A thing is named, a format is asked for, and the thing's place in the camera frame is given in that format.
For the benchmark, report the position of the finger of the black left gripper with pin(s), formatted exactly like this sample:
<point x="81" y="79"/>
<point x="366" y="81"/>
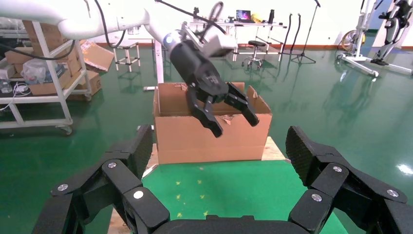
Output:
<point x="242" y="103"/>
<point x="205" y="114"/>

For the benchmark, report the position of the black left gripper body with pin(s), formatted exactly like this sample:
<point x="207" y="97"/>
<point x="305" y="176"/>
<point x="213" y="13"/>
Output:
<point x="193" y="68"/>

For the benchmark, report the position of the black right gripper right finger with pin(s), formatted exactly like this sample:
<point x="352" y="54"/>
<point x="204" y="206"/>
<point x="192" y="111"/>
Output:
<point x="342" y="184"/>

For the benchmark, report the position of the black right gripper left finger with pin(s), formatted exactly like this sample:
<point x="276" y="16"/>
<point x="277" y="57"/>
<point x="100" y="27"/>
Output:
<point x="119" y="181"/>

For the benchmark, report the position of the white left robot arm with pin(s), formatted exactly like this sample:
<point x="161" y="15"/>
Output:
<point x="80" y="25"/>

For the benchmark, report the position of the large open cardboard carton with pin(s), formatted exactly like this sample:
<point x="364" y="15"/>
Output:
<point x="180" y="142"/>

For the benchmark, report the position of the flattened cardboard sheet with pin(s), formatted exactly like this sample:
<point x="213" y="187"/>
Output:
<point x="96" y="56"/>

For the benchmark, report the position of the cardboard box with print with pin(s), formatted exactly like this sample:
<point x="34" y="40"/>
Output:
<point x="93" y="82"/>

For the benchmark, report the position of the wide low cardboard box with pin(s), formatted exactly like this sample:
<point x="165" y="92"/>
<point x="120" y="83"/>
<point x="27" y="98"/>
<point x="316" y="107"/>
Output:
<point x="48" y="87"/>

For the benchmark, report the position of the stacked cardboard boxes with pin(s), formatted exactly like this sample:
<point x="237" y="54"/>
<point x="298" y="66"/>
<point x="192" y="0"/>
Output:
<point x="64" y="48"/>

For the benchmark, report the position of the small white box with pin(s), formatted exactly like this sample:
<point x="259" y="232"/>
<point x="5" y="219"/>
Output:
<point x="6" y="71"/>

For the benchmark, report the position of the cardboard box on cart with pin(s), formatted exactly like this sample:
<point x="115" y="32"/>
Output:
<point x="17" y="56"/>

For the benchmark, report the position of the small black figure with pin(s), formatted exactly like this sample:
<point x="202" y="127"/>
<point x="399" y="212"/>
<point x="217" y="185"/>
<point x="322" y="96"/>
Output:
<point x="196" y="11"/>

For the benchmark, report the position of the black round stool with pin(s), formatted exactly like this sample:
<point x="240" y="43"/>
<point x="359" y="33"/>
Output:
<point x="256" y="43"/>

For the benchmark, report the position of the small white stool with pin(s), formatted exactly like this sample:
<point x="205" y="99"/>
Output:
<point x="127" y="45"/>

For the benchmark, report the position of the open laptop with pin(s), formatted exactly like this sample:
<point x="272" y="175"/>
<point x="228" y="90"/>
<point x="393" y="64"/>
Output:
<point x="243" y="15"/>

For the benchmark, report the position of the black microphone stand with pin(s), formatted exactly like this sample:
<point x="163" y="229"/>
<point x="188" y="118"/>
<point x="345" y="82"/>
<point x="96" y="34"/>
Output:
<point x="303" y="57"/>

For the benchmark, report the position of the long white table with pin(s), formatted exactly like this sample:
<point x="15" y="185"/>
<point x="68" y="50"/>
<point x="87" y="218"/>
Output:
<point x="258" y="25"/>

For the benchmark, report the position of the yellow object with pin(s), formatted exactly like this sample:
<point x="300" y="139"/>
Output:
<point x="257" y="18"/>

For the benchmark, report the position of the green felt mat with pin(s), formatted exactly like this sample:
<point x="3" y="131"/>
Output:
<point x="242" y="187"/>

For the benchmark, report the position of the black curved pole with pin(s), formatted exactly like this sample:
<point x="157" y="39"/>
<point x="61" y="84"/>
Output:
<point x="298" y="32"/>
<point x="288" y="32"/>

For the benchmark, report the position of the black bottle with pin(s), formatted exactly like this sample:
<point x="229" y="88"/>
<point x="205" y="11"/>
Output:
<point x="271" y="16"/>

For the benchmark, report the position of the white shelf cart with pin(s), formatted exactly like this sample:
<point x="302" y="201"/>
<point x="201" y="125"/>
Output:
<point x="59" y="87"/>

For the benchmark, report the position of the yellow wheel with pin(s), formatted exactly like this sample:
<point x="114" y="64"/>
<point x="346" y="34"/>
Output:
<point x="346" y="40"/>

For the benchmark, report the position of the white robot support stand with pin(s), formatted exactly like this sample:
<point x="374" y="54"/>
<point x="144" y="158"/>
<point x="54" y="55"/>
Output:
<point x="357" y="61"/>

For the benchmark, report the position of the clear plastic bag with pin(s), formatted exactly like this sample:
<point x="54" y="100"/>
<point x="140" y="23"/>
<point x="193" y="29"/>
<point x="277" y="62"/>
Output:
<point x="35" y="71"/>

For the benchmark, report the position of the white metal post stand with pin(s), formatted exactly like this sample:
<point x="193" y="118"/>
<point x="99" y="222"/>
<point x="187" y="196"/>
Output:
<point x="158" y="71"/>

